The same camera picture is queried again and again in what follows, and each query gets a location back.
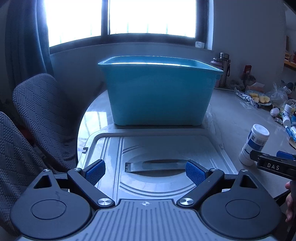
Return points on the white plastic bin lid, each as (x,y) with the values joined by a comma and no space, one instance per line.
(150,163)

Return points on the foil snack wrapper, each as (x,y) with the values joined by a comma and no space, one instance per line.
(248,99)

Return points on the small white bottle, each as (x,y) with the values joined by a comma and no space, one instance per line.
(286,116)

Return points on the clear plastic bag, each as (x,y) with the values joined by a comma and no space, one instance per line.
(278,95)

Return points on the plate of fruit pieces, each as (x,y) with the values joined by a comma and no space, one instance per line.
(259,97)

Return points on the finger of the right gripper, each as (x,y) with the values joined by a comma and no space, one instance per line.
(285,155)
(254,154)

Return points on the right hand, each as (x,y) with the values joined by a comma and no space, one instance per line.
(289,203)

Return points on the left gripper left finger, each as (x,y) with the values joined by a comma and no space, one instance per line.
(82,182)

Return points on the dark blue curtain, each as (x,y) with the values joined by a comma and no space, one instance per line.
(26,41)

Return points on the dark steel water bottle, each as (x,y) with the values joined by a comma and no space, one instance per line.
(225,60)

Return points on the white medicine bottle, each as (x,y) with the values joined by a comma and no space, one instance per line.
(256,140)

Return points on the near dark fabric chair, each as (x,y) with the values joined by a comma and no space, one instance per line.
(20,165)

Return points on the small white sill device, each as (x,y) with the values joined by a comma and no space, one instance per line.
(200,45)

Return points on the dark framed window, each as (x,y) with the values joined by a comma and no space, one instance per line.
(76,24)

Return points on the dark fabric chair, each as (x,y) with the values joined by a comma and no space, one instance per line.
(51,118)
(20,165)

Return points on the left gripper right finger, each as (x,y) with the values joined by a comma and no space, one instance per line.
(207,183)

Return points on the far dark fabric chair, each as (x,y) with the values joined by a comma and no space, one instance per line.
(51,118)

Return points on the teal plastic bin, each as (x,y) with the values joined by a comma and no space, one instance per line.
(158,90)

